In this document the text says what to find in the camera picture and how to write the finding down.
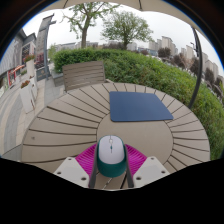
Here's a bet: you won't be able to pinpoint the curved dark parasol pole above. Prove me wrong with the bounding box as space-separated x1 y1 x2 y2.
188 26 204 110

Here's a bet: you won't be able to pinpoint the green hedge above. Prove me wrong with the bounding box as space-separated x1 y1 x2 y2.
53 47 224 161

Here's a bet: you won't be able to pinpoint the white planter with red flowers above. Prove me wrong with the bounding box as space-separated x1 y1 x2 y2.
19 79 39 115
22 54 37 80

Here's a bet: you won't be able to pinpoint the distant apartment buildings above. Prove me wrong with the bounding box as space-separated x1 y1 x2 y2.
148 35 224 80

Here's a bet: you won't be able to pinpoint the beige parasol canopy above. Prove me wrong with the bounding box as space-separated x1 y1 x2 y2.
39 0 208 38

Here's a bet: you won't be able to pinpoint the white and teal computer mouse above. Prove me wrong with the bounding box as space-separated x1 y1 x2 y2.
96 134 128 179

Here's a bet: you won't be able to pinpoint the dark blue mouse pad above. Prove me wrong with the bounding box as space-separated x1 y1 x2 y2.
109 90 175 123

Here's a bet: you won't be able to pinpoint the brown slatted outdoor chair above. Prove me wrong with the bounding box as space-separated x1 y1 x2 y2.
61 60 113 93

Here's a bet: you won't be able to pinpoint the grey shopfront building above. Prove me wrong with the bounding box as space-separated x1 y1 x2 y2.
0 29 37 95

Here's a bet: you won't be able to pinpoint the bare-trunked sparse tree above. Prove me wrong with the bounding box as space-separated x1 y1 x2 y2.
61 2 112 50

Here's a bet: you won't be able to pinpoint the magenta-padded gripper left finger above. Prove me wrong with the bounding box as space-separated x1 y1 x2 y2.
53 143 100 190

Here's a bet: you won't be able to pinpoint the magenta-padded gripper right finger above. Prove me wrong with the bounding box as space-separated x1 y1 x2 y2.
123 143 171 190

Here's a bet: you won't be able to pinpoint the round leafy green tree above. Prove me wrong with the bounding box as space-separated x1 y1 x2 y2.
100 10 155 51

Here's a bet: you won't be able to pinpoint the tall grey sign pillar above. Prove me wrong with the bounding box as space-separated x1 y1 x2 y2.
34 13 58 82

